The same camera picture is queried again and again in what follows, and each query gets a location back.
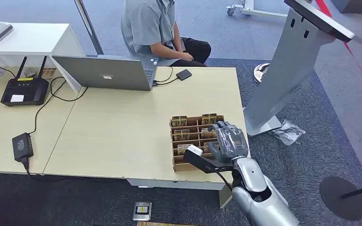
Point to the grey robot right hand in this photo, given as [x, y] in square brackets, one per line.
[231, 142]

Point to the person's right hand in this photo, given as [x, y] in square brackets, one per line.
[188, 56]

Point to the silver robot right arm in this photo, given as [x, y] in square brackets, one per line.
[252, 174]

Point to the person's right forearm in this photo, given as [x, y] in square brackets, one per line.
[165, 51]

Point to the gold patterned card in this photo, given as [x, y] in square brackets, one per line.
[183, 149]
[206, 134]
[208, 119]
[181, 135]
[179, 121]

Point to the person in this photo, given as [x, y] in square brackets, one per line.
[146, 28]

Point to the cardboard card holder tray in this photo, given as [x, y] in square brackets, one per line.
[181, 167]

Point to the small black external drive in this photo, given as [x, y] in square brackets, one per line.
[184, 75]

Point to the crumpled clear plastic bag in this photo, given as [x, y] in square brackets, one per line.
[288, 133]

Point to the chrome stanchion base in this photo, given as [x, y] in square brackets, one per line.
[260, 75]

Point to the grey laptop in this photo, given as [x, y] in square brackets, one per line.
[106, 73]

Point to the silver kiosk stand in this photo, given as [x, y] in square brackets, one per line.
[287, 71]

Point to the slanted grey metal pole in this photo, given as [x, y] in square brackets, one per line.
[89, 28]

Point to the square floor marker tag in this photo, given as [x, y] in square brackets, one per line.
[142, 210]

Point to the black stanchion with round base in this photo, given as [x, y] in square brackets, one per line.
[340, 206]

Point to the small brown box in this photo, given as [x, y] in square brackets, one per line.
[48, 74]

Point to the black router with antennas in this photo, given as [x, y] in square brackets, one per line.
[25, 92]

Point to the dark grey furniture base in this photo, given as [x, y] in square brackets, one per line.
[359, 5]

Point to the black power adapter brick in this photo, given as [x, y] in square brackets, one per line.
[21, 146]

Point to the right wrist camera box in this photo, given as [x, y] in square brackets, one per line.
[199, 160]

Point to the white wheeled frame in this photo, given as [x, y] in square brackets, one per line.
[249, 11]

